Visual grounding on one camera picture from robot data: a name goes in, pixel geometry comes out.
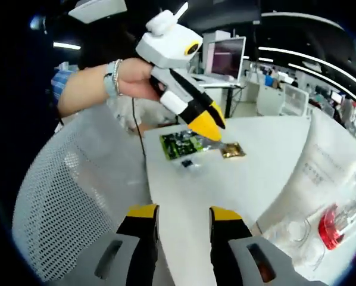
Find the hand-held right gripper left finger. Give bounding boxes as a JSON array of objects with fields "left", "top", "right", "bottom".
[{"left": 82, "top": 203, "right": 160, "bottom": 286}]

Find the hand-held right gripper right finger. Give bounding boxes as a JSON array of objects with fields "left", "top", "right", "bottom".
[{"left": 209, "top": 206, "right": 304, "bottom": 286}]

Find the green skincare sachet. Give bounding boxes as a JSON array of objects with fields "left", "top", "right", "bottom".
[{"left": 159, "top": 129, "right": 226, "bottom": 161}]

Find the gold foil skincare sachet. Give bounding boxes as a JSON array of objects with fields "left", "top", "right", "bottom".
[{"left": 219, "top": 142, "right": 247, "bottom": 160}]

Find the white skincare bottle red cap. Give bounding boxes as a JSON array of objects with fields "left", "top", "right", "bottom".
[{"left": 263, "top": 198, "right": 356, "bottom": 269}]

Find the white skincare tube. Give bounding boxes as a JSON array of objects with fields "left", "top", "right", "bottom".
[{"left": 254, "top": 109, "right": 356, "bottom": 239}]

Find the person's left hand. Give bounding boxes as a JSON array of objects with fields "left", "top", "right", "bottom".
[{"left": 118, "top": 57, "right": 167, "bottom": 104}]

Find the white desk with black legs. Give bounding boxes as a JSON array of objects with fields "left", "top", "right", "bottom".
[{"left": 191, "top": 73, "right": 246, "bottom": 120}]

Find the small clear plastic packet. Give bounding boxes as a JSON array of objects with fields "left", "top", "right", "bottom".
[{"left": 177, "top": 158, "right": 203, "bottom": 171}]

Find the computer monitor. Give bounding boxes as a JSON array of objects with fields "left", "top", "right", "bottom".
[{"left": 205, "top": 36, "right": 247, "bottom": 82}]

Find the light blue watch band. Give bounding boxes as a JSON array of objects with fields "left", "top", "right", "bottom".
[{"left": 103, "top": 62, "right": 120, "bottom": 98}]

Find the grey mesh office chair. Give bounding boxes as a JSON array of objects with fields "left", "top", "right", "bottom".
[{"left": 12, "top": 108, "right": 155, "bottom": 283}]

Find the white open shelf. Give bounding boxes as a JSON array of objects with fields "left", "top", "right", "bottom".
[{"left": 280, "top": 84, "right": 310, "bottom": 117}]

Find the person's blue striped sleeve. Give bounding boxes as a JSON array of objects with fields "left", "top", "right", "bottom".
[{"left": 51, "top": 69, "right": 78, "bottom": 101}]

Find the beaded bracelet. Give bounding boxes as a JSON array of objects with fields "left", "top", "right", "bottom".
[{"left": 112, "top": 58, "right": 124, "bottom": 97}]

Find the black cable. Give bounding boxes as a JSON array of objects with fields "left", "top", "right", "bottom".
[{"left": 131, "top": 97, "right": 146, "bottom": 158}]

